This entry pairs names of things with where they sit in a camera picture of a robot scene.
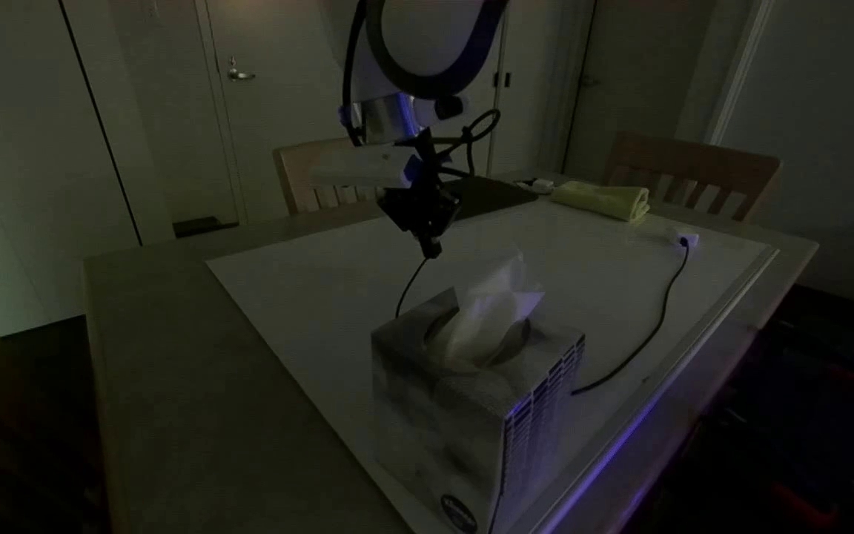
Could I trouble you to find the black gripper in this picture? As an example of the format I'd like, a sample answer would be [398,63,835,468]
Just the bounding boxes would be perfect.
[376,128,465,260]

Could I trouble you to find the black closed laptop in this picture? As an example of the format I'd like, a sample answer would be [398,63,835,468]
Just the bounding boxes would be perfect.
[392,174,539,224]

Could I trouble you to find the white board mat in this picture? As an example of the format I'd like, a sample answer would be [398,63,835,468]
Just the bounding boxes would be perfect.
[204,196,779,534]

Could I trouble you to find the white tissue sheet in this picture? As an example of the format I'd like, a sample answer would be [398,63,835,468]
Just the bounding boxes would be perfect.
[432,250,548,373]

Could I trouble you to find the light wooden slat chair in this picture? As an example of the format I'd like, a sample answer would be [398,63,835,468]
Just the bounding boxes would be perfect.
[272,131,423,219]
[602,131,783,224]

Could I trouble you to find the white closet door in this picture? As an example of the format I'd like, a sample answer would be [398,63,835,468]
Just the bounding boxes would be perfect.
[496,0,589,181]
[423,57,502,187]

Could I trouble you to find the small green box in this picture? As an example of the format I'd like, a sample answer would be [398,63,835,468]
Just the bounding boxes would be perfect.
[548,177,656,224]

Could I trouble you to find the white room door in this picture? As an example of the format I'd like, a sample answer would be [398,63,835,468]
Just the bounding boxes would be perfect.
[195,0,379,229]

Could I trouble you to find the grey marbled tissue box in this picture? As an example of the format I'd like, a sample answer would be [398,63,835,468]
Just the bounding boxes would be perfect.
[367,285,588,534]

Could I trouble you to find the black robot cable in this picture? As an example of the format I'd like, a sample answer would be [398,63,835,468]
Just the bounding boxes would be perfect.
[339,0,505,177]

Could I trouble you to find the metal door lever handle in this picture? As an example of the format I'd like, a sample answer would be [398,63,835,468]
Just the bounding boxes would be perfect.
[223,60,258,85]

